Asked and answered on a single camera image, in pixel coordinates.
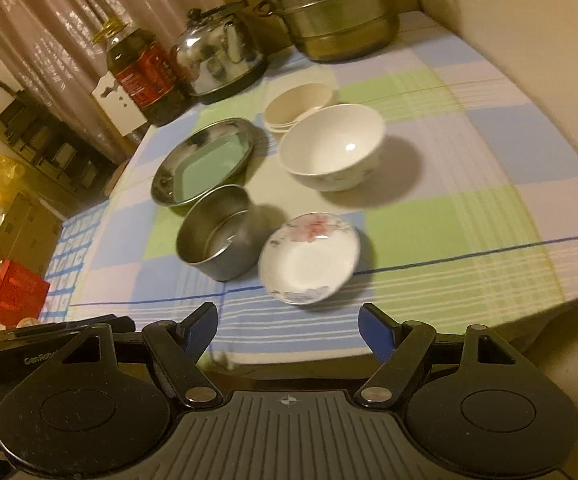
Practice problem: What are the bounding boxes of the checkered tablecloth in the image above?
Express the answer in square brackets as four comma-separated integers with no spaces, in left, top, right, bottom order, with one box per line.
[39,10,578,356]

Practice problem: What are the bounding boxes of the red plastic crate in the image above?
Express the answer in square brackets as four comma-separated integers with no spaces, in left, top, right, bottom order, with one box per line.
[0,258,50,322]

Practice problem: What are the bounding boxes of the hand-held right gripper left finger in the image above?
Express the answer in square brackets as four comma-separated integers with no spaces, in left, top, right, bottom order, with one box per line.
[61,302,222,407]

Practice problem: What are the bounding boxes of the stainless steel kettle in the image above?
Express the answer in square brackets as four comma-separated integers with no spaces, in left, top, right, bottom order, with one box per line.
[170,7,270,98]

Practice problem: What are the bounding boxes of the wide stainless steel basin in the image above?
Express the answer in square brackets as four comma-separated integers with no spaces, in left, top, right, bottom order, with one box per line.
[150,117,256,208]

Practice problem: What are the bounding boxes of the sheer curtain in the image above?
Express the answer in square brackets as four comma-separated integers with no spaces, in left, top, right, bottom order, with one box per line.
[0,0,224,166]

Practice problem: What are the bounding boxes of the stainless steel straight-sided bowl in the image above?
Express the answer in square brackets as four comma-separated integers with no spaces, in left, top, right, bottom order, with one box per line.
[175,184,264,282]

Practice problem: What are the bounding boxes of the green square plate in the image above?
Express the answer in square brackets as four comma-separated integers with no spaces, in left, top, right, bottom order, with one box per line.
[178,132,250,201]

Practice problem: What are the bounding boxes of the black rack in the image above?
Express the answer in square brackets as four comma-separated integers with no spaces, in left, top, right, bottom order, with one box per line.
[0,80,120,196]

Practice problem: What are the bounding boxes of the white box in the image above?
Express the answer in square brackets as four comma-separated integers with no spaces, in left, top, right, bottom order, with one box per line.
[91,72,147,136]

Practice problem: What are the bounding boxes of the cooking oil bottle red label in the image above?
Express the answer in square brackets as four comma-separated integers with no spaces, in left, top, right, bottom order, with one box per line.
[94,17,190,128]

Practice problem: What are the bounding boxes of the white floral saucer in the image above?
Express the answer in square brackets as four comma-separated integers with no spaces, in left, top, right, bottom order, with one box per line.
[258,212,362,307]

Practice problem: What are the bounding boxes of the cardboard box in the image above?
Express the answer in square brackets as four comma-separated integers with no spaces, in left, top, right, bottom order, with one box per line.
[0,192,64,263]

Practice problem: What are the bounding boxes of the small beige bowl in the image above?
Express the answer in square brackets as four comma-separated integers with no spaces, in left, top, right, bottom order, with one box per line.
[264,83,337,131]
[265,116,296,135]

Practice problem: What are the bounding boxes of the yellow plastic bag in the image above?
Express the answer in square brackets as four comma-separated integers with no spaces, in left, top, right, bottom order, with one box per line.
[0,155,27,208]

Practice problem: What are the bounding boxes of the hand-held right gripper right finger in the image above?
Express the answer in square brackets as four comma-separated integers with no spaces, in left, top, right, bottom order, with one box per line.
[359,303,517,407]

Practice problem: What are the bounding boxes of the stainless steel steamer pot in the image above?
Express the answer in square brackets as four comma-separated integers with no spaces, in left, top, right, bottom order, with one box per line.
[246,0,412,63]

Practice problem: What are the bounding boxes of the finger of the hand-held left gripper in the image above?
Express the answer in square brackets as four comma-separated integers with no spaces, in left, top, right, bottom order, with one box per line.
[14,314,136,335]

